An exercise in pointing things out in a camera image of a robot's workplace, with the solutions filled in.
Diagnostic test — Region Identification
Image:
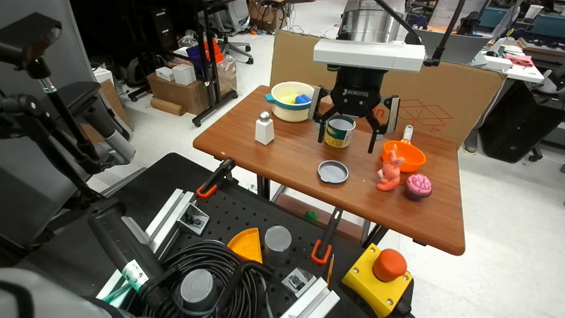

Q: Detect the grey plastic cylinder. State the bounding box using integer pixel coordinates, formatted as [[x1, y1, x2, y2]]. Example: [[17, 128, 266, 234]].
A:
[[264, 225, 294, 269]]

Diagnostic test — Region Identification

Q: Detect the small metal bracket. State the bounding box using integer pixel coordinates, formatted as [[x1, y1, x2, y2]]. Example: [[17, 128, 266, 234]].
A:
[[179, 202, 213, 237], [282, 267, 319, 299]]

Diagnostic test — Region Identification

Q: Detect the black metal stand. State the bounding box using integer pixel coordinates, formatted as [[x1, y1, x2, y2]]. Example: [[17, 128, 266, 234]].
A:
[[191, 0, 241, 130]]

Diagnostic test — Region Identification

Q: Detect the white pot teal rim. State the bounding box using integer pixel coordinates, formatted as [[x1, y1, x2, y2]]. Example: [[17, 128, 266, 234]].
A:
[[264, 80, 324, 124]]

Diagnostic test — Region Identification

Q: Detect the black slanted pole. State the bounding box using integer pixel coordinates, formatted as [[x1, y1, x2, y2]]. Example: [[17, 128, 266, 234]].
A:
[[425, 0, 476, 68]]

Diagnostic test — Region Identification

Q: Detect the round metal lid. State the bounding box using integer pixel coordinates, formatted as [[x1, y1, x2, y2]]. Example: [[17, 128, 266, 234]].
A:
[[317, 158, 352, 188]]

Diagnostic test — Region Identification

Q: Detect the black perforated base board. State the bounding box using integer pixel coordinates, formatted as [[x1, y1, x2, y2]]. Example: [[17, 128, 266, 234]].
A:
[[24, 151, 417, 318]]

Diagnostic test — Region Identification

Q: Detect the pink cupcake toy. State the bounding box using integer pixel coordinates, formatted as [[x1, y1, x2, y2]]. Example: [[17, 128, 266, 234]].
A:
[[403, 172, 435, 202]]

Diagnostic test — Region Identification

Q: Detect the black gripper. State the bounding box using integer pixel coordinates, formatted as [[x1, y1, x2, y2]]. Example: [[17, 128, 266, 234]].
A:
[[310, 66, 403, 156]]

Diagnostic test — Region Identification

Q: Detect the orange toy pan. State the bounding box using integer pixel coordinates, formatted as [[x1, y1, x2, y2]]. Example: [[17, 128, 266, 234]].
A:
[[380, 124, 430, 175]]

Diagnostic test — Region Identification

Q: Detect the brown cardboard box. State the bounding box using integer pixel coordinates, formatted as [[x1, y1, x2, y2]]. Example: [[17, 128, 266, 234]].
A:
[[147, 57, 241, 117]]

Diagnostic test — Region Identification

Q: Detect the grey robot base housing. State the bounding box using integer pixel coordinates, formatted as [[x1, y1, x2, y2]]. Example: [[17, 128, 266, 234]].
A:
[[0, 267, 116, 318]]

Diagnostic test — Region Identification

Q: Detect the white small box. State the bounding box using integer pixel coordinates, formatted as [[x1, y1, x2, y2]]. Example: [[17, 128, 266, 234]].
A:
[[172, 62, 199, 89]]

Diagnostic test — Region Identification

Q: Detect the white desk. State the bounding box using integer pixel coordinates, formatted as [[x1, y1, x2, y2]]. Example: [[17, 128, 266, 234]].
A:
[[470, 34, 548, 85]]

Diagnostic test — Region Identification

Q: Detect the aluminium extrusion bar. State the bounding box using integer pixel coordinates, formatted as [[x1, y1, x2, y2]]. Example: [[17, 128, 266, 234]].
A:
[[280, 276, 343, 318], [146, 188, 197, 239]]

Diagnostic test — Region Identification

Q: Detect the black camera tripod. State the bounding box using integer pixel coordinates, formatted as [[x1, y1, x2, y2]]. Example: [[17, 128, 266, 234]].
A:
[[0, 13, 138, 253]]

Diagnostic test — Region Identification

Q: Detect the yellow emergency stop button box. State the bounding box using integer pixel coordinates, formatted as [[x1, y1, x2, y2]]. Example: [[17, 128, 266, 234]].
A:
[[342, 243, 416, 318]]

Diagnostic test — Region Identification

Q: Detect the yellow green corn can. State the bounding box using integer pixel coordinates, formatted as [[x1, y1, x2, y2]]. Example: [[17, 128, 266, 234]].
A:
[[324, 114, 359, 151]]

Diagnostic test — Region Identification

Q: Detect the pink rabbit toy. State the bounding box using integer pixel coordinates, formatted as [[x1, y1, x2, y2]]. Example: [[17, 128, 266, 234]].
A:
[[377, 149, 407, 195]]

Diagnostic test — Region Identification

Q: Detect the brown cardboard panel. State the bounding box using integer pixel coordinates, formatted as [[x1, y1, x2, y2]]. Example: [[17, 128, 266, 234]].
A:
[[269, 31, 508, 151]]

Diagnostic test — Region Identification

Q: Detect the grey round knob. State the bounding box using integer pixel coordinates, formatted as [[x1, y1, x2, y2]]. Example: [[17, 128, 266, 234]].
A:
[[177, 267, 218, 315]]

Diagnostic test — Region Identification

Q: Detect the black clamp orange handle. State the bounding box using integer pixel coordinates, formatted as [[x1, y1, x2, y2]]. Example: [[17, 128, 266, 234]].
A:
[[195, 158, 237, 202], [310, 207, 345, 267]]

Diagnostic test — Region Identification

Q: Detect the black cable bundle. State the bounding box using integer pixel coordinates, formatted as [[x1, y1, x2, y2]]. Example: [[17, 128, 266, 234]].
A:
[[137, 237, 280, 318]]

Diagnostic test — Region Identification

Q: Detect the orange wedge shaped piece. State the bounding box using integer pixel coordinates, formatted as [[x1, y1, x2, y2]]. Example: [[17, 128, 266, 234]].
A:
[[227, 227, 266, 266]]

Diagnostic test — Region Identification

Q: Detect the white salt shaker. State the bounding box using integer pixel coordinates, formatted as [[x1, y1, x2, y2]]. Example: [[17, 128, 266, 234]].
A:
[[255, 110, 278, 147]]

